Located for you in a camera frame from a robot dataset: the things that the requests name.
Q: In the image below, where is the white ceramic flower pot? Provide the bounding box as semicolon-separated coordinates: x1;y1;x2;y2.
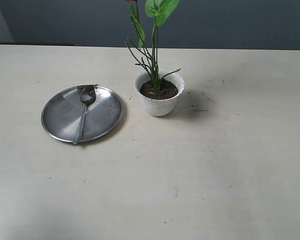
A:
133;68;185;117

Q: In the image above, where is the steel spork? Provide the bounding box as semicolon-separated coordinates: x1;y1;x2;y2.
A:
73;85;96;145

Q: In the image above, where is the artificial red flower stem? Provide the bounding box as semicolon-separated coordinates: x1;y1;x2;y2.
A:
125;0;180;90

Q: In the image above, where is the dark potting soil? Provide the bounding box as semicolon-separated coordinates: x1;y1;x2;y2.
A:
139;79;178;100

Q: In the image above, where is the round steel plate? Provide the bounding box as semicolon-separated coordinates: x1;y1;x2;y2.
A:
41;84;124;143

